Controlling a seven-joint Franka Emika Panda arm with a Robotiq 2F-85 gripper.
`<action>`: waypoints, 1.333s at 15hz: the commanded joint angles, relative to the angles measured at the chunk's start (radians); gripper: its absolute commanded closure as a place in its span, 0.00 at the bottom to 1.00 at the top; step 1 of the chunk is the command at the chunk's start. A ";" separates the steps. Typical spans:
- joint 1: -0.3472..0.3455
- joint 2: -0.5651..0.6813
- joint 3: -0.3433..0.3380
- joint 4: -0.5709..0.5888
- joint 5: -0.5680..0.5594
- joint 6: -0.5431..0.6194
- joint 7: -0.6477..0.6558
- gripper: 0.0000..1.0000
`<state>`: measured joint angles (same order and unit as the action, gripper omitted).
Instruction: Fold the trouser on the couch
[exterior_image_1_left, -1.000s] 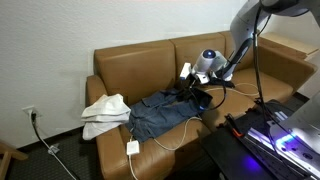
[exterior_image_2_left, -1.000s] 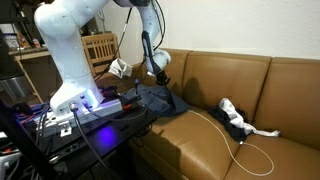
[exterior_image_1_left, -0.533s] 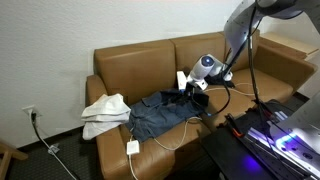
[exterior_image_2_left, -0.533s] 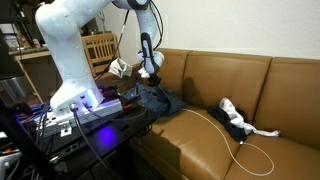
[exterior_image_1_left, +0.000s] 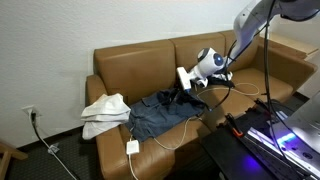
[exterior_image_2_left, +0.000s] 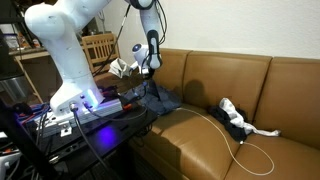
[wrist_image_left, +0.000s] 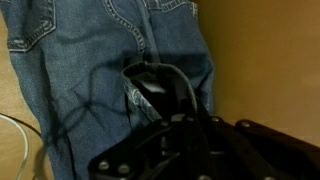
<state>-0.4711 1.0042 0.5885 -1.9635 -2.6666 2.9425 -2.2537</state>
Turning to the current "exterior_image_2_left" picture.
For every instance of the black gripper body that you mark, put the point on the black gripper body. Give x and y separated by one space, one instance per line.
146 70

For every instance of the blue denim trousers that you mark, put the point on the blue denim trousers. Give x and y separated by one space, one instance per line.
160 100

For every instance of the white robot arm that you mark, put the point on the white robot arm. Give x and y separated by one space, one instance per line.
73 50

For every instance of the brown leather couch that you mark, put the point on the brown leather couch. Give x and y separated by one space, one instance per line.
206 80

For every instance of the white folded cloth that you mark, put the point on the white folded cloth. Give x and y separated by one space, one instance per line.
120 68

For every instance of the black orange clamp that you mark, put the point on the black orange clamp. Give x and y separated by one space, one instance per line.
127 106

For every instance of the wooden slatted chair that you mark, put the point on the wooden slatted chair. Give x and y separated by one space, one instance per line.
100 50

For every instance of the black robot table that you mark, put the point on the black robot table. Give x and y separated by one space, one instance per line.
110 136

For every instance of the black crumpled garment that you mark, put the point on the black crumpled garment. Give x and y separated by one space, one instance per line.
230 128

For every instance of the wooden shelf desk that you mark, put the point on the wooden shelf desk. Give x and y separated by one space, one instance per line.
30 53

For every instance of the grey trash can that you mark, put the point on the grey trash can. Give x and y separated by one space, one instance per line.
13 88

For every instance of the black tripod pole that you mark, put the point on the black tripod pole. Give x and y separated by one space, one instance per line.
23 143

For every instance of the metal base rail plate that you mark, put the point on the metal base rail plate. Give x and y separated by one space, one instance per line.
106 106

